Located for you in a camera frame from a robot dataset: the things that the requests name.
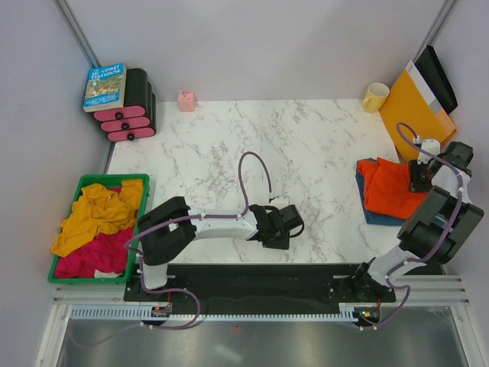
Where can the folded blue t-shirt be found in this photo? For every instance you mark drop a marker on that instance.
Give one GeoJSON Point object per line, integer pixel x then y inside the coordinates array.
{"type": "Point", "coordinates": [378, 219]}

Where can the grey slotted cable duct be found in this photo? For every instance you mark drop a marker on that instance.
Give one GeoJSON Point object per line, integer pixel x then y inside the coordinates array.
{"type": "Point", "coordinates": [151, 313]}

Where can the yellow t-shirt in bin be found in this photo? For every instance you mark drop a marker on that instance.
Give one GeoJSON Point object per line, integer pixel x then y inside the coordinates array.
{"type": "Point", "coordinates": [98, 210]}

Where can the yellow mug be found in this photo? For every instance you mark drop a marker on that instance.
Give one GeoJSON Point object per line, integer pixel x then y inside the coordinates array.
{"type": "Point", "coordinates": [375, 96]}

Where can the white grey folder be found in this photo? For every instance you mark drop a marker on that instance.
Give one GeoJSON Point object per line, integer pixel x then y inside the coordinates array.
{"type": "Point", "coordinates": [423, 88]}

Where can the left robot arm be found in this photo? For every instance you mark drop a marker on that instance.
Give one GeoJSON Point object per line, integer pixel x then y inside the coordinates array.
{"type": "Point", "coordinates": [166, 231]}

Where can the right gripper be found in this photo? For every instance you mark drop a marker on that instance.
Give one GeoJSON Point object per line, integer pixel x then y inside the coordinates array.
{"type": "Point", "coordinates": [415, 184]}

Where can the small pink box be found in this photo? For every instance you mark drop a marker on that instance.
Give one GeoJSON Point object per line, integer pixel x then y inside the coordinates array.
{"type": "Point", "coordinates": [186, 101]}

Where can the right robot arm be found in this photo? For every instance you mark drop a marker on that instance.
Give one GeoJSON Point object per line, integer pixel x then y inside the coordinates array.
{"type": "Point", "coordinates": [438, 227]}

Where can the left aluminium frame post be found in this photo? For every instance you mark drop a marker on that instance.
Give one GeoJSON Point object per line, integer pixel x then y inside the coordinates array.
{"type": "Point", "coordinates": [68, 16]}

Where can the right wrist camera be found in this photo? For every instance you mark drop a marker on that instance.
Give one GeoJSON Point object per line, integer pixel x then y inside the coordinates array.
{"type": "Point", "coordinates": [428, 147]}

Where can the right aluminium frame post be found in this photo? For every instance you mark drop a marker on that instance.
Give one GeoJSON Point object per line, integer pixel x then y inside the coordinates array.
{"type": "Point", "coordinates": [437, 24]}

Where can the orange folder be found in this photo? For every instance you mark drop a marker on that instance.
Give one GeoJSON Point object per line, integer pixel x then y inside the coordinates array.
{"type": "Point", "coordinates": [405, 104]}

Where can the aluminium frame post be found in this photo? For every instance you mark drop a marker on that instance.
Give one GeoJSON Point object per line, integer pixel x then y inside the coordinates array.
{"type": "Point", "coordinates": [437, 24]}
{"type": "Point", "coordinates": [68, 16]}

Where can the magenta t-shirt in bin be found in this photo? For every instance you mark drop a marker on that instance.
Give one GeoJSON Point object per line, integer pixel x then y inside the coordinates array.
{"type": "Point", "coordinates": [104, 256]}

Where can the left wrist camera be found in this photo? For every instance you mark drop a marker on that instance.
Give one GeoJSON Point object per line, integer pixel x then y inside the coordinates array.
{"type": "Point", "coordinates": [280, 202]}

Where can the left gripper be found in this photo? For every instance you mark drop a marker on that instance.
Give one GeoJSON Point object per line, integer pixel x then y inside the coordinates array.
{"type": "Point", "coordinates": [282, 244]}

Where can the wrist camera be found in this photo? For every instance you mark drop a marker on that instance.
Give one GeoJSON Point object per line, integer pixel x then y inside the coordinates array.
{"type": "Point", "coordinates": [428, 147]}
{"type": "Point", "coordinates": [280, 202]}

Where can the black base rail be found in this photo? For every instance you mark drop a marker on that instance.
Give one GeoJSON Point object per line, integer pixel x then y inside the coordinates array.
{"type": "Point", "coordinates": [253, 288]}

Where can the black folder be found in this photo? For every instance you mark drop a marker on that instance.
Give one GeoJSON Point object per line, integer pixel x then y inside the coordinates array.
{"type": "Point", "coordinates": [429, 66]}

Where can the blue treehouse paperback book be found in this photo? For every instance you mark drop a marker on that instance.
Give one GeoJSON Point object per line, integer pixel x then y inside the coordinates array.
{"type": "Point", "coordinates": [105, 88]}

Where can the orange t-shirt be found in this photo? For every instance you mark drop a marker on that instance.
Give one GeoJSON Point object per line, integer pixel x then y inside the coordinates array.
{"type": "Point", "coordinates": [386, 188]}

